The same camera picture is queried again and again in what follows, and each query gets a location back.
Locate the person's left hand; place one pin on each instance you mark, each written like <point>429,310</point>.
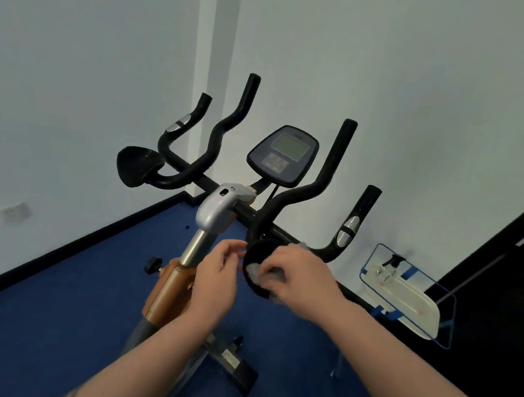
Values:
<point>212,282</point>

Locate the orange and grey bike frame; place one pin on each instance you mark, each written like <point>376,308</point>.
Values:
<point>168,295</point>

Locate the black bike base stabilizer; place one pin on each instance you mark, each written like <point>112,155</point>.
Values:
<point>235,366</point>

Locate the person's right hand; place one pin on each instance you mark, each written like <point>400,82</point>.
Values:
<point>309,285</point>

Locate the flat mop with blue frame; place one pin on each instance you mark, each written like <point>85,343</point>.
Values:
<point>410,298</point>

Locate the white wall socket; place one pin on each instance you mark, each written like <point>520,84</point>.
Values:
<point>14,213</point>

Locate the person's right forearm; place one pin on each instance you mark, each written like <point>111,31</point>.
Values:
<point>402,374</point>

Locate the black adjustment knob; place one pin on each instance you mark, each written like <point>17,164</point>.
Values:
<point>153,265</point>

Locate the exercise bike console display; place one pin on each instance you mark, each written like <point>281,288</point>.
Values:
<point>284,155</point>

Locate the white cleaning wipe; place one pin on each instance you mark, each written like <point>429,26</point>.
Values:
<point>252,271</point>

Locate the person's right fingers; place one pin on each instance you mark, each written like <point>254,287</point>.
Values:
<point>279,261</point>

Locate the person's left forearm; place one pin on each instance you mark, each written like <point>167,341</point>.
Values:
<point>149,363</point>

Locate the black round elbow pad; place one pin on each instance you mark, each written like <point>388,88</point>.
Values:
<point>139,164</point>
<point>256,252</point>

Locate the black door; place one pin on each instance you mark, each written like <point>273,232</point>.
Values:
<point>501,323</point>

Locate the person's left fingers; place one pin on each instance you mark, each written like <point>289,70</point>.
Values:
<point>233,248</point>

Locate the black baseboard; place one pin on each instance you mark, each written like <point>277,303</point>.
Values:
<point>73,244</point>

